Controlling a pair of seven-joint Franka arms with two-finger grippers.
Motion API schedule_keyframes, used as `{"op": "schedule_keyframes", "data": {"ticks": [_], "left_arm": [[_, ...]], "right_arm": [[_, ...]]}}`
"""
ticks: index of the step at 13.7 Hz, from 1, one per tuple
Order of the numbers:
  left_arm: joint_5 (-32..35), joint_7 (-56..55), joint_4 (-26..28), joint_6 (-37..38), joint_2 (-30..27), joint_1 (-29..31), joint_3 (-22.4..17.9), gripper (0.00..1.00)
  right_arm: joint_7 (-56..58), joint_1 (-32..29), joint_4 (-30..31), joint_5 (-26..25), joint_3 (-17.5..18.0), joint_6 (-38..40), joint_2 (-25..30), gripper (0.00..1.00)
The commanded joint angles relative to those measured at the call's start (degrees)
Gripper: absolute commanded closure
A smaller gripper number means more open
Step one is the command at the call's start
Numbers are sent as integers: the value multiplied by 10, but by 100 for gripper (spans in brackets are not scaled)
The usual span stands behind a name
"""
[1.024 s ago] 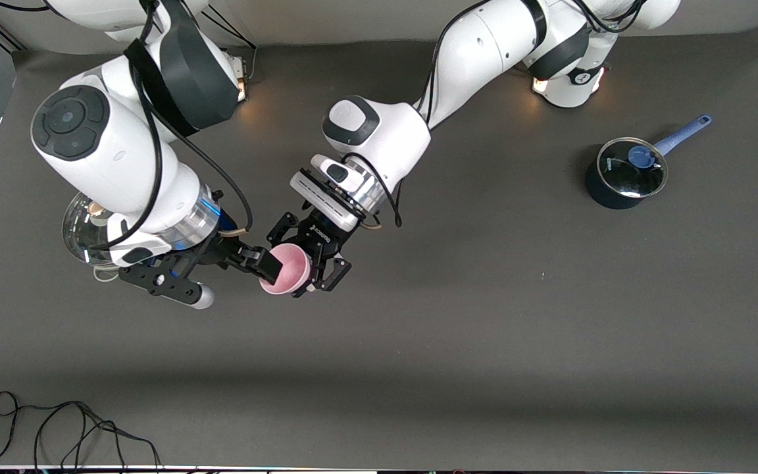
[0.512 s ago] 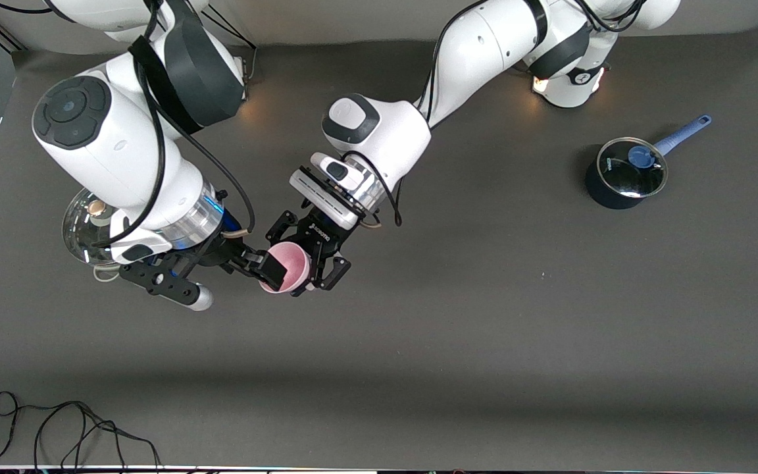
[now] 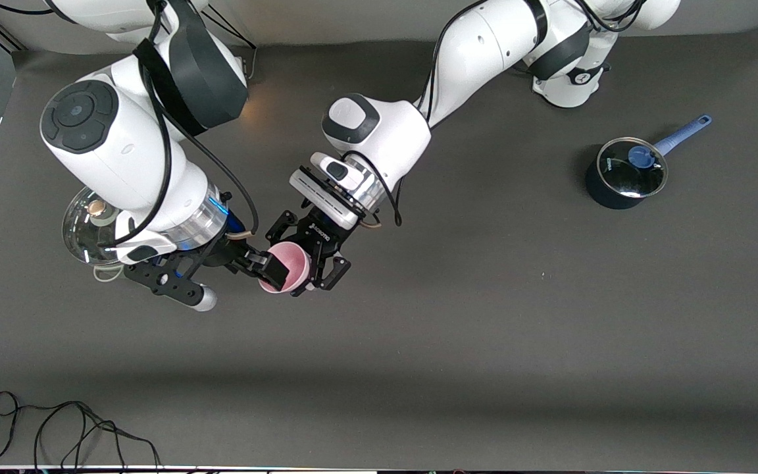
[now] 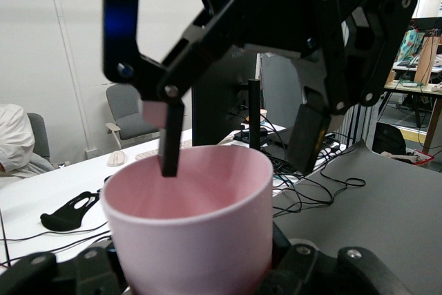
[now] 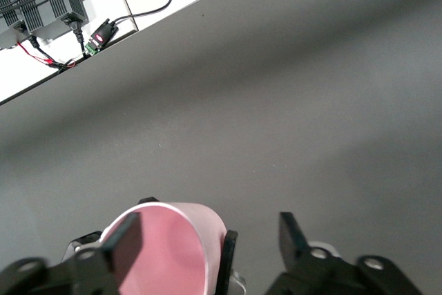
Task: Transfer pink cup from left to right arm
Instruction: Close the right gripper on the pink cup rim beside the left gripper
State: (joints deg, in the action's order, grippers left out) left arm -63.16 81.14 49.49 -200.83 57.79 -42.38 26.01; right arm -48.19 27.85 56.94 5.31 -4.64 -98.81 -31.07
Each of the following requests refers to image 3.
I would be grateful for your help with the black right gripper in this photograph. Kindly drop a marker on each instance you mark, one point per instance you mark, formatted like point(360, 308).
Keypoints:
point(227, 253)

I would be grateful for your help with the pink plastic cup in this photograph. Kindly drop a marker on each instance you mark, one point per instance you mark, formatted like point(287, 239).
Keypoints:
point(293, 263)

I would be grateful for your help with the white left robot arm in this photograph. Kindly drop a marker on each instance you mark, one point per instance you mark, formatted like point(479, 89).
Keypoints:
point(484, 46)

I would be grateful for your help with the glass lid with blue knob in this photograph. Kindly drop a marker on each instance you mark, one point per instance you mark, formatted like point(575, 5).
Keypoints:
point(629, 172)

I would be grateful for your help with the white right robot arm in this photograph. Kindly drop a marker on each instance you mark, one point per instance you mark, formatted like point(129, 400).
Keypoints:
point(109, 145)

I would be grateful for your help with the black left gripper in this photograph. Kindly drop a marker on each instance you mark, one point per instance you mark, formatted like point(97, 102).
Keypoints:
point(318, 232)

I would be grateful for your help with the glass lid with gold knob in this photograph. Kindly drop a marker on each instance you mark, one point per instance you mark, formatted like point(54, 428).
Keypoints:
point(83, 230)

